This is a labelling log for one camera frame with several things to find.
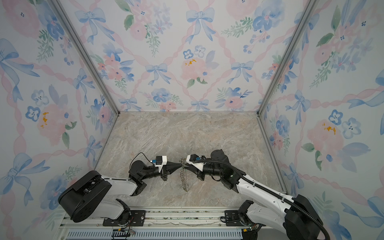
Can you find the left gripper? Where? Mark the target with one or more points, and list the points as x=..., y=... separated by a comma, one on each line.
x=165, y=173

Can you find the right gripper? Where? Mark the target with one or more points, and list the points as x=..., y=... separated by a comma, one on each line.
x=199, y=173

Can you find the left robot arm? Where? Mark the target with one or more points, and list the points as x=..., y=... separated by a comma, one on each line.
x=87, y=198

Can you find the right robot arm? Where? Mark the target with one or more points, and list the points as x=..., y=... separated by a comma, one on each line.
x=294, y=216

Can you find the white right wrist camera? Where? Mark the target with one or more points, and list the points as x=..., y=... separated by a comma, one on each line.
x=195, y=161

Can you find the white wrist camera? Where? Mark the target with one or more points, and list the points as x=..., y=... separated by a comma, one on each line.
x=159, y=162
x=195, y=161

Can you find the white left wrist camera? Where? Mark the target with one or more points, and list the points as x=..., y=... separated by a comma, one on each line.
x=159, y=162

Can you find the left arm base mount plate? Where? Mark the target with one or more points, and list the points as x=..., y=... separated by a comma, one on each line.
x=127, y=218

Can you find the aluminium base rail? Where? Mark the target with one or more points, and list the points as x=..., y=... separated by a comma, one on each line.
x=165, y=223

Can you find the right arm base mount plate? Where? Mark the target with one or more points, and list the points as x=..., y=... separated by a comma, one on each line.
x=238, y=218

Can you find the aluminium corner post left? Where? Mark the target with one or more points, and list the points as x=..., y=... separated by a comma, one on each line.
x=85, y=57

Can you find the aluminium corner post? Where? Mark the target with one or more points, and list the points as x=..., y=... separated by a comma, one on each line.
x=85, y=57
x=291, y=47

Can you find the aluminium corner post right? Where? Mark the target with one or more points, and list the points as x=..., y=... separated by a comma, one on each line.
x=291, y=47

